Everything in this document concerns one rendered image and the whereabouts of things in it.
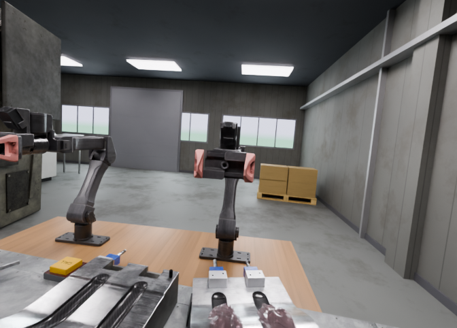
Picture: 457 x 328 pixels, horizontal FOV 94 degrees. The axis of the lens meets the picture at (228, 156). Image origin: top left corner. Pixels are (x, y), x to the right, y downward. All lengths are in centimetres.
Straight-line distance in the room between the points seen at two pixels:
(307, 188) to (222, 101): 402
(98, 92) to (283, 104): 628
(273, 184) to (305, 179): 67
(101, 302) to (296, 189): 447
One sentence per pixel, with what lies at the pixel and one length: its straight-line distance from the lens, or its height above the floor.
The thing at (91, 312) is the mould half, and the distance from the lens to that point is 63.
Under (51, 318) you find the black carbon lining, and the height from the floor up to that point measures 88.
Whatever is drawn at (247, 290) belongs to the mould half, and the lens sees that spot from 70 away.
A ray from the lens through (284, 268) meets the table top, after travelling 93.
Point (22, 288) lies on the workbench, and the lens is 92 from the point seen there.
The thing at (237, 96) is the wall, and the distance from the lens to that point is 732.
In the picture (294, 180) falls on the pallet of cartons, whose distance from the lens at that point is 481.
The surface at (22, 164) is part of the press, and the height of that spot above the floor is 74.
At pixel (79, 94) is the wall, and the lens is 934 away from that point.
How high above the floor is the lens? 127
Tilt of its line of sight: 5 degrees down
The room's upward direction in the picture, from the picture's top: 4 degrees clockwise
